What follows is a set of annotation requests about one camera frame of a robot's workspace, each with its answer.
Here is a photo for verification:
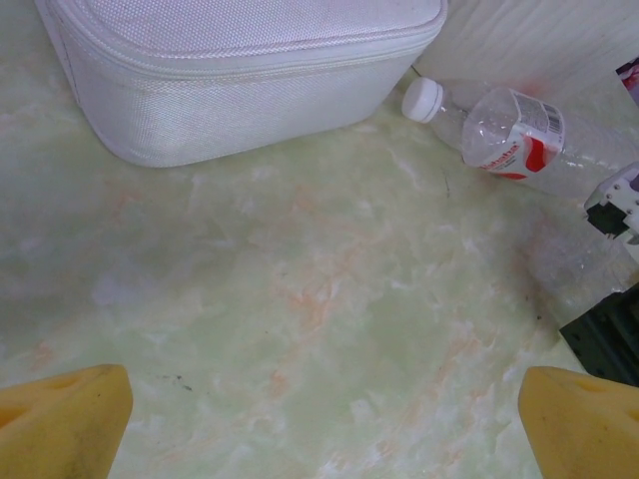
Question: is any white zippered fabric case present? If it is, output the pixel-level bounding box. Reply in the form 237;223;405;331
33;0;449;169

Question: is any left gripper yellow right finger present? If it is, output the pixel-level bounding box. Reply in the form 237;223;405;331
517;366;639;479

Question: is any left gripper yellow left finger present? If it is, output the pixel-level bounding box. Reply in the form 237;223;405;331
0;363;134;479

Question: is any white round waste bin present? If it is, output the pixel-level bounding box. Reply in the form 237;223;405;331
412;0;639;131

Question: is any small clear bottle red label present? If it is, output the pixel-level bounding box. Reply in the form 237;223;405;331
401;77;639;201

